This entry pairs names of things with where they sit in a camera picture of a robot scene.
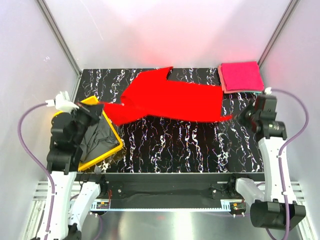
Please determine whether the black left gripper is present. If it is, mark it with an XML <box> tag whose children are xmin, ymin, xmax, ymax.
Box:
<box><xmin>69</xmin><ymin>100</ymin><xmax>105</xmax><ymax>144</ymax></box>

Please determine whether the red t-shirt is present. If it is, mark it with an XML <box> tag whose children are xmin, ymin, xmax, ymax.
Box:
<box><xmin>103</xmin><ymin>67</ymin><xmax>232</xmax><ymax>126</ymax></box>

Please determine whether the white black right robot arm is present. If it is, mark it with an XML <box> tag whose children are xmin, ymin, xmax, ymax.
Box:
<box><xmin>227</xmin><ymin>87</ymin><xmax>306</xmax><ymax>231</ymax></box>

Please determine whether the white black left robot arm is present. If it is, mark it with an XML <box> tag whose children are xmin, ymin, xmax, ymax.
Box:
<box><xmin>35</xmin><ymin>91</ymin><xmax>108</xmax><ymax>240</ymax></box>

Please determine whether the folded teal t-shirt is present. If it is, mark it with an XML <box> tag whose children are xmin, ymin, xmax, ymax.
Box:
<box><xmin>243</xmin><ymin>90</ymin><xmax>263</xmax><ymax>95</ymax></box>

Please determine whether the grey t-shirt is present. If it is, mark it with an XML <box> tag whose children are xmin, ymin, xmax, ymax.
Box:
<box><xmin>80</xmin><ymin>118</ymin><xmax>119</xmax><ymax>164</ymax></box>

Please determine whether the yellow plastic bin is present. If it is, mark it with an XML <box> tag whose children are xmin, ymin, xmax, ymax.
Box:
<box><xmin>46</xmin><ymin>92</ymin><xmax>123</xmax><ymax>174</ymax></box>

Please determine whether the folded salmon pink t-shirt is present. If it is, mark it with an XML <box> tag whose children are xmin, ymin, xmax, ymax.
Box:
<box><xmin>216</xmin><ymin>63</ymin><xmax>263</xmax><ymax>95</ymax></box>

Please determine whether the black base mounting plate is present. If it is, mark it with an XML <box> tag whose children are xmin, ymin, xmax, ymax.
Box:
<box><xmin>79</xmin><ymin>173</ymin><xmax>257</xmax><ymax>210</ymax></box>

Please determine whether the white slotted cable duct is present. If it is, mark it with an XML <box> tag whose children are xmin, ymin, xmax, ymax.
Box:
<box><xmin>90</xmin><ymin>200</ymin><xmax>231</xmax><ymax>213</ymax></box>

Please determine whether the right aluminium corner post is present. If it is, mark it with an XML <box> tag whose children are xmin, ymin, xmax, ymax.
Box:
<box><xmin>257</xmin><ymin>0</ymin><xmax>300</xmax><ymax>69</ymax></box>

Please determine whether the aluminium corner post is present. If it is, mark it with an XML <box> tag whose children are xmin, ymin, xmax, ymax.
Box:
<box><xmin>257</xmin><ymin>0</ymin><xmax>300</xmax><ymax>69</ymax></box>
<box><xmin>35</xmin><ymin>0</ymin><xmax>82</xmax><ymax>77</ymax></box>

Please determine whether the left aluminium corner post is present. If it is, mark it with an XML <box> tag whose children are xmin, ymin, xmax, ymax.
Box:
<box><xmin>35</xmin><ymin>0</ymin><xmax>82</xmax><ymax>77</ymax></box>

